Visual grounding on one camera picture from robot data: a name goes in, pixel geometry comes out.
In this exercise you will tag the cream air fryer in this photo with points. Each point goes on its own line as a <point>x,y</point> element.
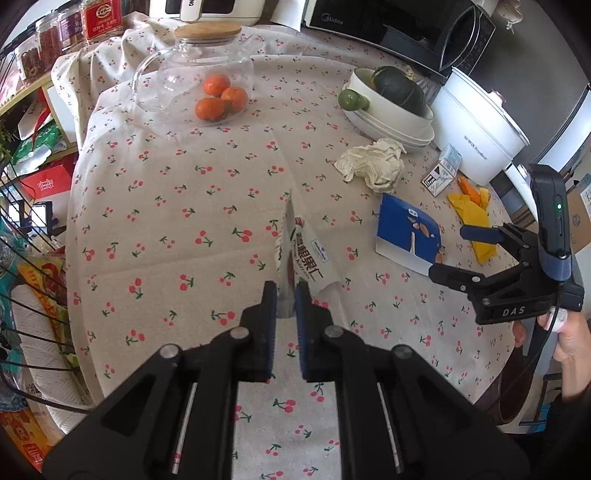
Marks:
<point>207,11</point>

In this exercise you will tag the red label jar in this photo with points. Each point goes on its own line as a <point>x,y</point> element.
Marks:
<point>100,18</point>

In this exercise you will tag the small green fruit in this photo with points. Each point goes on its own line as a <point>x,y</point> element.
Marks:
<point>353,100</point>

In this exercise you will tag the yellow fruit peel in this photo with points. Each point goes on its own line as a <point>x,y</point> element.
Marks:
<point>478,217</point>

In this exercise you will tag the brown cardboard box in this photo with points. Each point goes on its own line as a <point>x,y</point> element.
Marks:
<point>579,212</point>

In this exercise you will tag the blue milk carton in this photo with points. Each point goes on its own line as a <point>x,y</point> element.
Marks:
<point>406,230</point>

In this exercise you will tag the white and blue cigarette box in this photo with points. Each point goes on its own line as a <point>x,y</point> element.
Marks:
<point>441,173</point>

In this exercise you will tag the tangerine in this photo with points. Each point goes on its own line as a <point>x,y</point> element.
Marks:
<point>234,99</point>
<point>210,110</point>
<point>216,85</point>

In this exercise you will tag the cherry print tablecloth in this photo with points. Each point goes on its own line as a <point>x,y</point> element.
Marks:
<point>161,207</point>

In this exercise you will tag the brown round bin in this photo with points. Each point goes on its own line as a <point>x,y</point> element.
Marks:
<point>517,397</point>

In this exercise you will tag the white nut snack wrapper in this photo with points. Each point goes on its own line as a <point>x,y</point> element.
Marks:
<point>304,258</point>

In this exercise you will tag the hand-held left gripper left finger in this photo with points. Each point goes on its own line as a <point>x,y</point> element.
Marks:
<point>270,304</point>

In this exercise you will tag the white electric cooking pot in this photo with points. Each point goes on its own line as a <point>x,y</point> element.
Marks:
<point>475,124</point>

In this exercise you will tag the red gift box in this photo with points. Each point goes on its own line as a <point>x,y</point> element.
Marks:
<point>48,180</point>

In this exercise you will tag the purple label jar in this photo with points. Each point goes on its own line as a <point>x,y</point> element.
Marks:
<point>70,27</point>

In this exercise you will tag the orange peel piece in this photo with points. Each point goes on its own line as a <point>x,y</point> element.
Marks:
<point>466,187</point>

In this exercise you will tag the dark green pumpkin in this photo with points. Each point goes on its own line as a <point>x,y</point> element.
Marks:
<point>399,90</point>

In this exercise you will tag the black microwave oven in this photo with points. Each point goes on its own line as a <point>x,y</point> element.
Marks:
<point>392,23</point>

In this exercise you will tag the white ceramic bowl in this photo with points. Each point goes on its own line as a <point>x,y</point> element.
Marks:
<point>383,115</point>

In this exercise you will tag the crumpled beige paper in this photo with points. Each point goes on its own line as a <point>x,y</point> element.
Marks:
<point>369,164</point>

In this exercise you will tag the glass teapot with wooden lid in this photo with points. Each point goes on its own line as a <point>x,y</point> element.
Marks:
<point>184,69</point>

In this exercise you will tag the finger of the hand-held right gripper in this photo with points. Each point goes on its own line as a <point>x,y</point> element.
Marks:
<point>480,233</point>
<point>461,276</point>

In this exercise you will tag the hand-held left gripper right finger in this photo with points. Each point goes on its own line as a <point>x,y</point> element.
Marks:
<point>302,314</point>

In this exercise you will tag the grey refrigerator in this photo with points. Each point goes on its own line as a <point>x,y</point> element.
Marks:
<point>545,69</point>

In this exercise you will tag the person's right hand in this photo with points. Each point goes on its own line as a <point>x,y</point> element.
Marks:
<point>572,341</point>

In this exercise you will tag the green snack packet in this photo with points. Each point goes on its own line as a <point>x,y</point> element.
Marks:
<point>39,143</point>

